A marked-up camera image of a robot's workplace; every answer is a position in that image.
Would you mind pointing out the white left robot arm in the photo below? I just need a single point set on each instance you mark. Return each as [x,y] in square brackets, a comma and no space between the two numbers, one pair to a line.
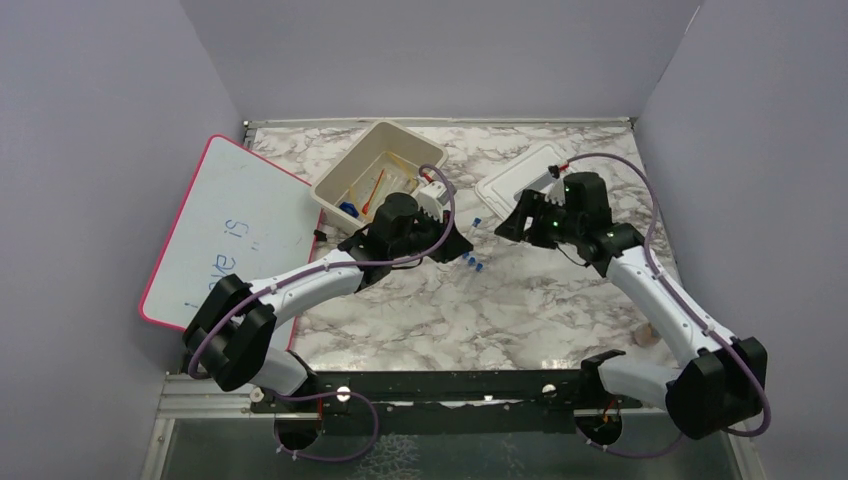
[230,336]

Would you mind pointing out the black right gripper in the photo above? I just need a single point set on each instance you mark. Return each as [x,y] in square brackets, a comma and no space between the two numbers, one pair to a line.
[533,205]

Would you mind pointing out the red rainbow measuring spoon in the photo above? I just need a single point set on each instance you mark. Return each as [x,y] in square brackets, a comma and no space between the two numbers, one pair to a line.
[372,193]

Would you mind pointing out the pink-capped small bottle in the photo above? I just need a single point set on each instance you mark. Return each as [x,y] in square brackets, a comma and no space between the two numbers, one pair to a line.
[646,335]

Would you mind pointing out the pink-framed whiteboard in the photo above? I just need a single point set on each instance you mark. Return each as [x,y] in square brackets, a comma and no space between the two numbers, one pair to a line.
[241,215]

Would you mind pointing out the black table edge rail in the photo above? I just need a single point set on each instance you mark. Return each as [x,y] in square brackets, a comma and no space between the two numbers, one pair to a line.
[364,403]

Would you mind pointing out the yellow rubber tube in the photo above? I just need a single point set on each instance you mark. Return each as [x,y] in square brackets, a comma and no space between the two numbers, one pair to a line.
[403,166]

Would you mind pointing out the white bin lid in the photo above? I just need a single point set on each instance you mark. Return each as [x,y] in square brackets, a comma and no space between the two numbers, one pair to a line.
[501,190]

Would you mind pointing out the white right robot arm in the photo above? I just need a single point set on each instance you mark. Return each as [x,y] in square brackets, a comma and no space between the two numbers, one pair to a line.
[719,380]

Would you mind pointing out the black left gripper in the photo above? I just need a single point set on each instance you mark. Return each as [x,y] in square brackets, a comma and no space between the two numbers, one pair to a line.
[455,246]

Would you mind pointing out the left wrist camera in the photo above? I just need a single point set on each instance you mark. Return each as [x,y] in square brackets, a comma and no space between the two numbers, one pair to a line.
[433,199]

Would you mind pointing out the beige plastic bin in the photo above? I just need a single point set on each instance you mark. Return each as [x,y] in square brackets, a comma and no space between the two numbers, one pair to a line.
[351,177]

